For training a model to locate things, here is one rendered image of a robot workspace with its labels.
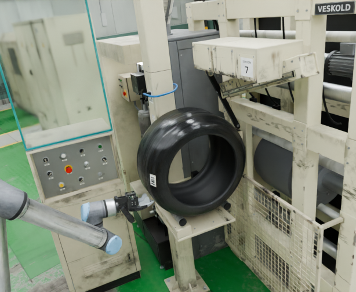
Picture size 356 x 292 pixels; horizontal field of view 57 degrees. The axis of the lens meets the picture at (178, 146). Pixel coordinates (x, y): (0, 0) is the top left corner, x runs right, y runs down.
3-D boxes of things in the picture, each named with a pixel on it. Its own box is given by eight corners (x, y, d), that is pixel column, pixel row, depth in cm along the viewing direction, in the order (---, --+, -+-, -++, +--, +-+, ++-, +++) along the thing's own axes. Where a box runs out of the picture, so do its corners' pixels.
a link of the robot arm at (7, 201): (-3, 181, 113) (128, 238, 159) (-14, 173, 122) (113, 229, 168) (-23, 211, 111) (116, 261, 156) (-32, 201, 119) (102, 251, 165)
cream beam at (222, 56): (193, 69, 191) (190, 42, 185) (230, 61, 199) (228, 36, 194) (255, 84, 139) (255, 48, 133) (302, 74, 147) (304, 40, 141)
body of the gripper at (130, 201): (139, 196, 169) (116, 201, 164) (140, 211, 172) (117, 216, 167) (135, 190, 175) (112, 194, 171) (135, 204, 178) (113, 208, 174)
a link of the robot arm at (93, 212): (80, 219, 168) (78, 201, 166) (105, 214, 173) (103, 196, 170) (83, 227, 160) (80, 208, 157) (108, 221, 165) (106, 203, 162)
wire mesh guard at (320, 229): (224, 241, 250) (218, 159, 224) (226, 240, 251) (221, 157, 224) (313, 337, 173) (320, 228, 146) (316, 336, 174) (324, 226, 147)
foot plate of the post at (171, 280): (164, 280, 261) (163, 277, 259) (194, 267, 270) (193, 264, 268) (177, 305, 238) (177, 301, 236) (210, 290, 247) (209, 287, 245)
